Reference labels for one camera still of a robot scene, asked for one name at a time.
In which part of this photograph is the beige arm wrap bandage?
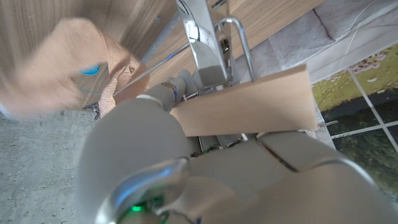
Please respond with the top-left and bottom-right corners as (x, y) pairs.
(0, 17), (150, 121)

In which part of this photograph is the printed window scene backdrop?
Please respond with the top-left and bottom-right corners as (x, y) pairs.
(229, 0), (398, 203)

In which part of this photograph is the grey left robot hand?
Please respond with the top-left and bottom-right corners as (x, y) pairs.
(76, 0), (398, 224)

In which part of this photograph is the wooden slat with metal clips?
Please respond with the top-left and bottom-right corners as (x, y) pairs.
(81, 17), (339, 138)

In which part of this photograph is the blue plastic lid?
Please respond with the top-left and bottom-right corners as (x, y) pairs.
(79, 63), (101, 77)

